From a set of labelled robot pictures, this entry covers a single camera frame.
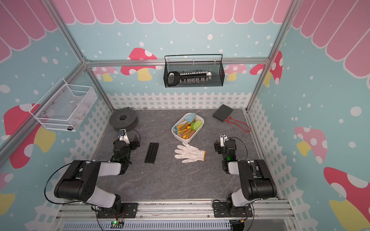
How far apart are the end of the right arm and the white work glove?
0.11 m

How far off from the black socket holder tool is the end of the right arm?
365mm

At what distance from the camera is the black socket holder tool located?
0.89 metres

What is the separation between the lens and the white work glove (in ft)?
3.08

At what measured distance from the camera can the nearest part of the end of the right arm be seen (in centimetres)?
73
